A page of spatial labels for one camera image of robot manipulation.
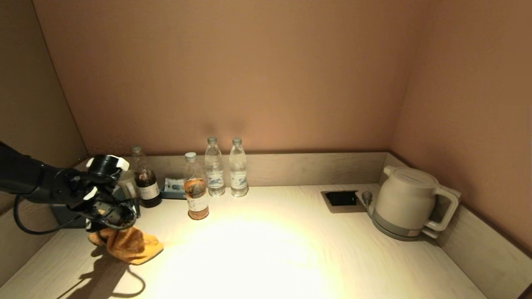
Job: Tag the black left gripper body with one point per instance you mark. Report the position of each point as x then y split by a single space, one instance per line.
112 211

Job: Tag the orange microfibre cloth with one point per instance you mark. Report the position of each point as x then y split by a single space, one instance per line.
131 247

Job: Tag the amber tea bottle white cap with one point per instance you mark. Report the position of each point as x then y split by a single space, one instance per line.
196 195

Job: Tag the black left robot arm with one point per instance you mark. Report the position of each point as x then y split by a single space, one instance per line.
33 178

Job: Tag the white ribbed mug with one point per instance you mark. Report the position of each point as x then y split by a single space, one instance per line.
131 187

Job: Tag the dark drink bottle grey cap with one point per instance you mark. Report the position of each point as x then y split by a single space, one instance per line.
147 187

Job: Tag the blue-grey tissue box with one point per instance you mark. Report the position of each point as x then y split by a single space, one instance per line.
66 218

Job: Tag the small blue tray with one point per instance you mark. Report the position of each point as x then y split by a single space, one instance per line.
172 195

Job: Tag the white sachet packet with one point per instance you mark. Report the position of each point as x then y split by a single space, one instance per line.
173 185

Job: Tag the clear water bottle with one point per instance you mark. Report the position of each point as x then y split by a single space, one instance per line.
215 174
239 176

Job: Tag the recessed power socket panel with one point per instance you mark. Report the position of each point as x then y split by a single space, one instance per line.
341 199

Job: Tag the grey kettle plug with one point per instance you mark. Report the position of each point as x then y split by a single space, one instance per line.
366 197

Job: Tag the grey kettle base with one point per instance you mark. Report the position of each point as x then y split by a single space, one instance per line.
392 232

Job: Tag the white electric kettle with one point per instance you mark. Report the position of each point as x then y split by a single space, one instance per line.
405 199

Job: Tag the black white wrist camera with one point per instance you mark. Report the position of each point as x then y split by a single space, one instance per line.
104 166

